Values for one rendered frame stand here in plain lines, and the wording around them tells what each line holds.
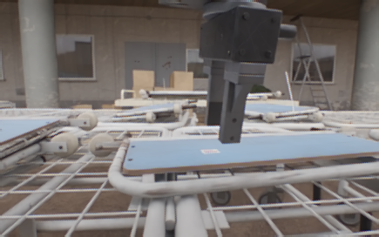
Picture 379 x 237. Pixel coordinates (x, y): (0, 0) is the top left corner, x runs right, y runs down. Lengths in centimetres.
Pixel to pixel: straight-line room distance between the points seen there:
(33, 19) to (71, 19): 234
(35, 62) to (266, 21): 483
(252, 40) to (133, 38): 648
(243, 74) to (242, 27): 4
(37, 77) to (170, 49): 360
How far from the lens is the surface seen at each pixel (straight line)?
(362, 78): 650
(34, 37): 502
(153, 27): 668
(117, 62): 661
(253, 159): 42
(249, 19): 21
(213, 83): 29
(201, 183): 32
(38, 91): 490
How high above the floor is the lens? 66
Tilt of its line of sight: 7 degrees down
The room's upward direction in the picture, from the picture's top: straight up
